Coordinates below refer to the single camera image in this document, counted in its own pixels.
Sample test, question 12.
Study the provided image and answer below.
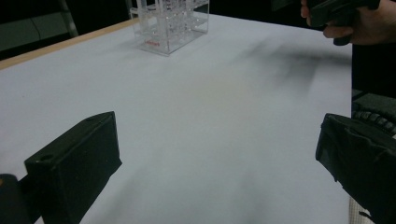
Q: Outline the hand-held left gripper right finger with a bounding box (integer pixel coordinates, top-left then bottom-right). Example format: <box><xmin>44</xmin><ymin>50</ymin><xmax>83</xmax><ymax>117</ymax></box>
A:
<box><xmin>315</xmin><ymin>112</ymin><xmax>396</xmax><ymax>224</ymax></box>

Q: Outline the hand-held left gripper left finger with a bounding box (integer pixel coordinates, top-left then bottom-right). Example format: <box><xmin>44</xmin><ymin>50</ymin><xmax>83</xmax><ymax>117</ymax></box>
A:
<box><xmin>23</xmin><ymin>110</ymin><xmax>123</xmax><ymax>224</ymax></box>

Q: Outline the clear acrylic tube rack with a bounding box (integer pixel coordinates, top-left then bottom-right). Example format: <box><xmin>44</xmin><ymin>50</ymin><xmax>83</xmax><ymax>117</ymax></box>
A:
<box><xmin>129</xmin><ymin>0</ymin><xmax>210</xmax><ymax>57</ymax></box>

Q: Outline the white table sheet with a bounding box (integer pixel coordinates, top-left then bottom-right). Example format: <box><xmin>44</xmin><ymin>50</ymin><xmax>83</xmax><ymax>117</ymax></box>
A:
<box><xmin>0</xmin><ymin>13</ymin><xmax>353</xmax><ymax>224</ymax></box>

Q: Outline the black ribbed hose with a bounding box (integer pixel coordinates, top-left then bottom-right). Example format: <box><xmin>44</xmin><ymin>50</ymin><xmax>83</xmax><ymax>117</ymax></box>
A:
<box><xmin>354</xmin><ymin>110</ymin><xmax>396</xmax><ymax>136</ymax></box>

